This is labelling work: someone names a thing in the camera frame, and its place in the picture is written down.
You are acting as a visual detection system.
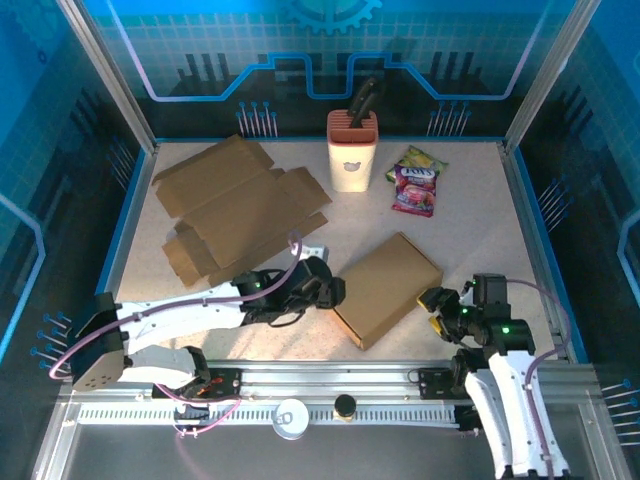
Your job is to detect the aluminium mounting rail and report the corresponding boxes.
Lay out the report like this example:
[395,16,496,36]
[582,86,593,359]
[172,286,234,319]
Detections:
[59,358,599,401]

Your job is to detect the small black electronics module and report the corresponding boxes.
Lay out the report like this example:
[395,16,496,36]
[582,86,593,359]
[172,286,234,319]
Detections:
[172,399,211,439]
[454,403,485,435]

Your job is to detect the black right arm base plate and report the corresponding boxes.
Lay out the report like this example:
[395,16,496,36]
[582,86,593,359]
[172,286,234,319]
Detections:
[417,367,481,400]

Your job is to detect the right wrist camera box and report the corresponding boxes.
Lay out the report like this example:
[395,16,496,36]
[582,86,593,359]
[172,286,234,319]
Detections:
[471,272,507,305]

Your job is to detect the black handled knife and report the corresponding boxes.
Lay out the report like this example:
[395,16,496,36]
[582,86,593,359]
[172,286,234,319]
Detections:
[348,76,380,129]

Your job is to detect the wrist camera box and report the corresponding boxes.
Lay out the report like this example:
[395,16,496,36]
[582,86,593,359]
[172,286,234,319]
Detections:
[471,272,507,305]
[294,243,334,287]

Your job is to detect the aluminium frame post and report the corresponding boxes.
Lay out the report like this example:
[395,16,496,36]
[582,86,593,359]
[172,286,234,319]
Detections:
[502,0,591,154]
[57,0,159,154]

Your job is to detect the purple candy bag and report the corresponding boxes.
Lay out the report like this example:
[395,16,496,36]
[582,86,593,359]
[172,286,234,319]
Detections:
[390,162,441,218]

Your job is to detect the yellow green candy bag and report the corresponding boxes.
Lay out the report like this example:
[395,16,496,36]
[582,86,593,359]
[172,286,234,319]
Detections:
[384,145,450,184]

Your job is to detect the cream knife block orange top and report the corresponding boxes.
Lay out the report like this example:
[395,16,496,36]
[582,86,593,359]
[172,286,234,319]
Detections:
[326,109,380,194]

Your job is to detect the brown cardboard mailer box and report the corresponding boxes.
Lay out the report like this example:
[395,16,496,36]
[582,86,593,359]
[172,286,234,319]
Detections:
[151,133,334,290]
[331,231,445,352]

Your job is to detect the white slotted cable duct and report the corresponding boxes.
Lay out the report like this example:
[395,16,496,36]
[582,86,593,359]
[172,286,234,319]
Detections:
[77,404,459,425]

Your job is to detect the white round lid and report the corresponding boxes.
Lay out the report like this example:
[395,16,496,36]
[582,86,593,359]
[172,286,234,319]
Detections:
[272,399,311,441]

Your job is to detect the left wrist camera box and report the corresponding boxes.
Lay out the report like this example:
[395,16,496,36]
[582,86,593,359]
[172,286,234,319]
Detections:
[294,243,334,287]

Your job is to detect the black round knob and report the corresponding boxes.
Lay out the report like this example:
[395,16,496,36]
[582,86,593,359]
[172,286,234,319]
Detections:
[333,393,357,421]

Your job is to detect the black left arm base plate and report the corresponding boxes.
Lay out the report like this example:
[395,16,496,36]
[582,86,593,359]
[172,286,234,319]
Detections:
[151,367,242,400]

